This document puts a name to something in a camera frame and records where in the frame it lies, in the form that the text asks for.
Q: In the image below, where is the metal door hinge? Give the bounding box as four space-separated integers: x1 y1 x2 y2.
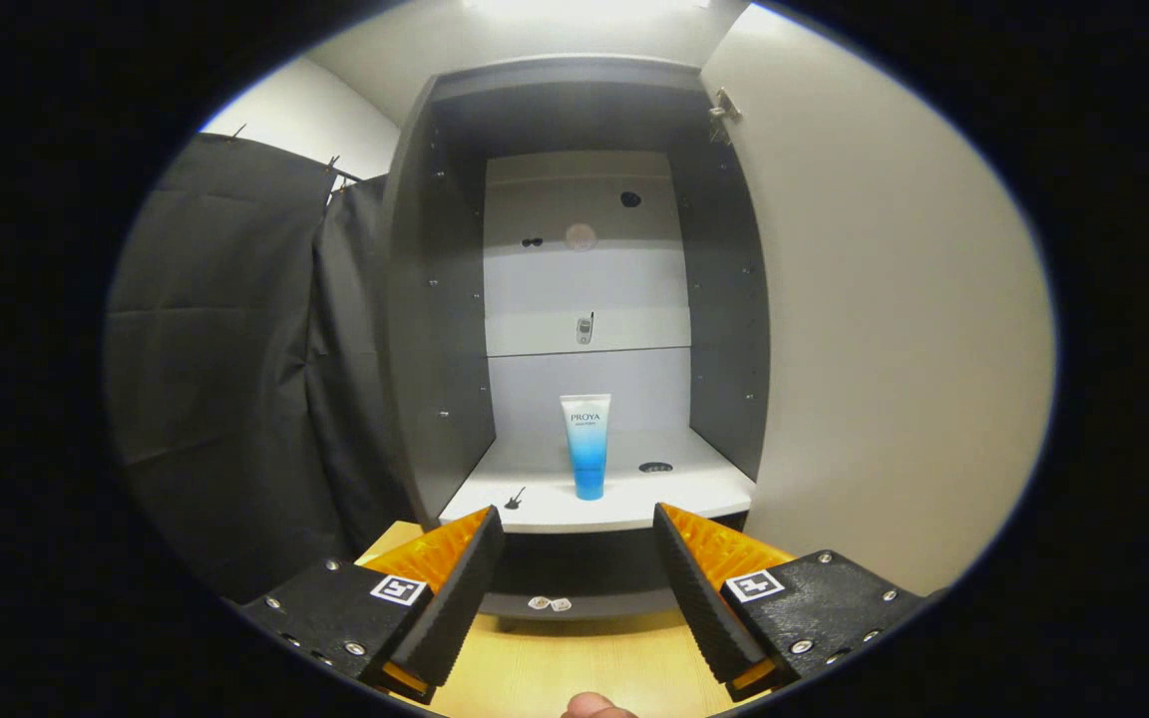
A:
707 87 745 146

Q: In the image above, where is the blue white cosmetic tube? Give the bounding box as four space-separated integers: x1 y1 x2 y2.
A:
560 393 613 502

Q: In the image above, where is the black backdrop cloth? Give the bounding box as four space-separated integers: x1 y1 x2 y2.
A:
104 132 416 604

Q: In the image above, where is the grey cabinet shelf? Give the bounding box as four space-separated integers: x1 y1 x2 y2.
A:
438 429 757 536

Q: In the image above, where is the wide ceiling light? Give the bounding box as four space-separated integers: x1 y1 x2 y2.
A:
463 0 713 13

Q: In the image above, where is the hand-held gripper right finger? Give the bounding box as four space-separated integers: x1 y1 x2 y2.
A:
651 502 930 702

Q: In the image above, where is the dark grey cabinet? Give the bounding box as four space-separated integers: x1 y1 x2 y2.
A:
380 55 773 631

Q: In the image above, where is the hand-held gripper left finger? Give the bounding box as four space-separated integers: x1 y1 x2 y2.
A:
235 505 508 705

